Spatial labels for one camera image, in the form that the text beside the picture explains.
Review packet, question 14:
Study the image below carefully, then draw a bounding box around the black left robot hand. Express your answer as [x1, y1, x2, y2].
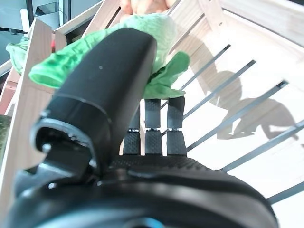
[4, 28, 279, 228]

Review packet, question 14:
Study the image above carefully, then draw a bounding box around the napa cabbage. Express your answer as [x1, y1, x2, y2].
[28, 13, 190, 99]

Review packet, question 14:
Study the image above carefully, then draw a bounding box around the light green lettuce head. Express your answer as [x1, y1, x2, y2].
[6, 35, 30, 74]

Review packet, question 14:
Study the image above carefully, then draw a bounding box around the wooden slatted cabbage crate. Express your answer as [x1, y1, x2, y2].
[0, 0, 304, 228]

